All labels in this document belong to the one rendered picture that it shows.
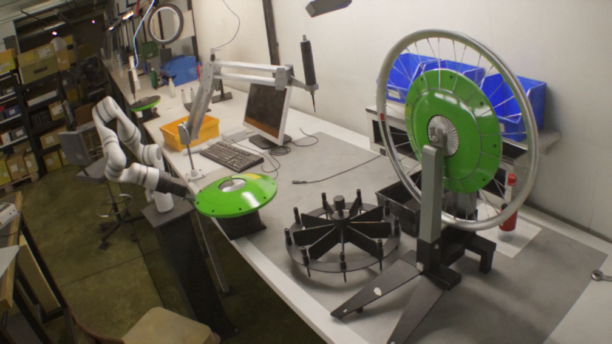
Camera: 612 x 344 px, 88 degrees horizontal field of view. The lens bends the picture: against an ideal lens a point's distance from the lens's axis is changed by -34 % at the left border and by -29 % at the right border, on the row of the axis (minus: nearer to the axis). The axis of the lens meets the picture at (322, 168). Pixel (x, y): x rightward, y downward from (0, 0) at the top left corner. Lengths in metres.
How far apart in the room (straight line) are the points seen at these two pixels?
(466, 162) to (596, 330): 0.61
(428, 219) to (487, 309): 0.32
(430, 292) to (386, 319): 0.14
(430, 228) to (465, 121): 0.28
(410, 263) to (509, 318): 0.34
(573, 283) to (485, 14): 0.99
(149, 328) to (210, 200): 0.64
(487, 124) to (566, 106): 0.57
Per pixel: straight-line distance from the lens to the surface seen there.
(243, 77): 1.71
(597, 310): 1.23
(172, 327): 1.72
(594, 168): 1.48
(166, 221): 1.98
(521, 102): 0.89
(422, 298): 1.10
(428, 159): 1.01
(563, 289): 1.27
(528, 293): 1.23
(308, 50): 1.51
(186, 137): 2.06
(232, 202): 1.46
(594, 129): 1.44
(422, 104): 1.05
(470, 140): 0.98
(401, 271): 1.17
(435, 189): 1.03
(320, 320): 1.17
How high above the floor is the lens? 1.73
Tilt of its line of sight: 24 degrees down
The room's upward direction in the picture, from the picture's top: 8 degrees counter-clockwise
